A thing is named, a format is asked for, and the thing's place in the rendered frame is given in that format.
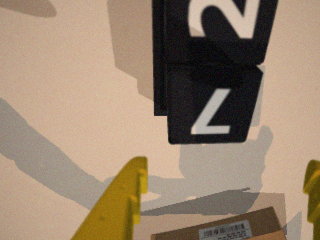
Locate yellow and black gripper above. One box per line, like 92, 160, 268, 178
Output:
71, 156, 320, 240

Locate black cube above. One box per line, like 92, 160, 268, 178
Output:
166, 61, 263, 145
164, 0, 279, 65

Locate open brown cardboard box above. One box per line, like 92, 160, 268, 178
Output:
151, 207, 287, 240

